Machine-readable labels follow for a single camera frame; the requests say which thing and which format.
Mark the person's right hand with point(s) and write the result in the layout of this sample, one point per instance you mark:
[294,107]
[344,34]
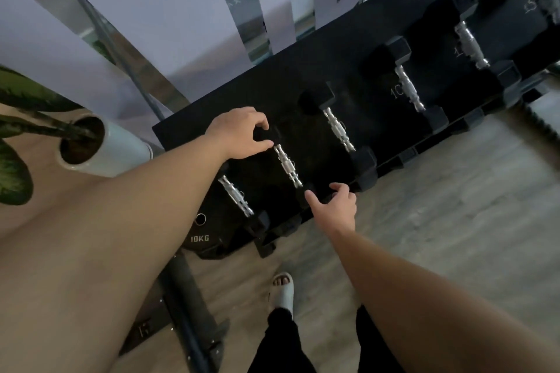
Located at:
[339,213]

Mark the person's left hand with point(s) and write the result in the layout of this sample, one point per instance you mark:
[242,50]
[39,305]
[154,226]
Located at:
[234,128]

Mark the person's left thumb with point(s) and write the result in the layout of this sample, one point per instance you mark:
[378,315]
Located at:
[258,149]

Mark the person's right thumb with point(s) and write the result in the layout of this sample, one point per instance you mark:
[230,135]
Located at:
[313,203]

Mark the small black hex dumbbell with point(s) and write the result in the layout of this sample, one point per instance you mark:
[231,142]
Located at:
[288,166]

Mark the person's left forearm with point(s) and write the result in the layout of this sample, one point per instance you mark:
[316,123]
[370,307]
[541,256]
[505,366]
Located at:
[109,246]

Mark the person's right forearm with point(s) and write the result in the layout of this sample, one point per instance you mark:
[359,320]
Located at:
[428,311]

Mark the white slipper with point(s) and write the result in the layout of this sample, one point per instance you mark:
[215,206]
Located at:
[283,296]

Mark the black round weight plate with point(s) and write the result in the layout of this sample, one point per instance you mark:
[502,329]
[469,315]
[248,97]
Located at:
[205,248]

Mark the black dumbbell rack shelf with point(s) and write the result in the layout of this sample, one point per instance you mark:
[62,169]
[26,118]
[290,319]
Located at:
[350,49]

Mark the white round plant pot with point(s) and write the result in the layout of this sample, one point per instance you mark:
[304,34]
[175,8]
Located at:
[118,152]

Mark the black trousers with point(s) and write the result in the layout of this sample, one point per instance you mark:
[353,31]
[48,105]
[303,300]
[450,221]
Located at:
[282,344]

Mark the row of black dumbbells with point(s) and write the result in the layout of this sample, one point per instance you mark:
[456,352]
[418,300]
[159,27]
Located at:
[410,88]

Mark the dark metal rack base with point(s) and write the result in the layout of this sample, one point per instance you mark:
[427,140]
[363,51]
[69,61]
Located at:
[188,302]

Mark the green leafy plant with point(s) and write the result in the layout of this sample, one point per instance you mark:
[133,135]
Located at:
[15,176]

